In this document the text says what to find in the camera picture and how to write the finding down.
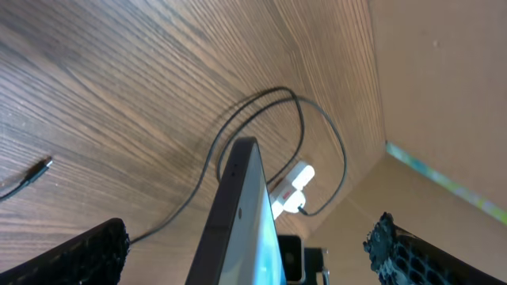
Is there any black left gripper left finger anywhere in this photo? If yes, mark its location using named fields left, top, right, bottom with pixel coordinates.
left=1, top=218, right=130, bottom=285

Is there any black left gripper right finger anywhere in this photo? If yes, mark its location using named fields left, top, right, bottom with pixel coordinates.
left=363, top=212, right=506, bottom=285

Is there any blue smartphone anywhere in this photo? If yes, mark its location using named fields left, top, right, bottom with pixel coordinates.
left=185, top=137, right=287, bottom=285

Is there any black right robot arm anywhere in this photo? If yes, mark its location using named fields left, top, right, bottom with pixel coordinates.
left=277, top=235, right=330, bottom=285

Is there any white charger adapter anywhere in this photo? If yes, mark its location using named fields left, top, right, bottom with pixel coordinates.
left=282, top=190, right=306, bottom=214

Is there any white power strip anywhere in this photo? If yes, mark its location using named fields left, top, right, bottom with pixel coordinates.
left=269, top=161, right=315, bottom=219

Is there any black charging cable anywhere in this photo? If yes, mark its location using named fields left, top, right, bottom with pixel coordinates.
left=0, top=85, right=349, bottom=245

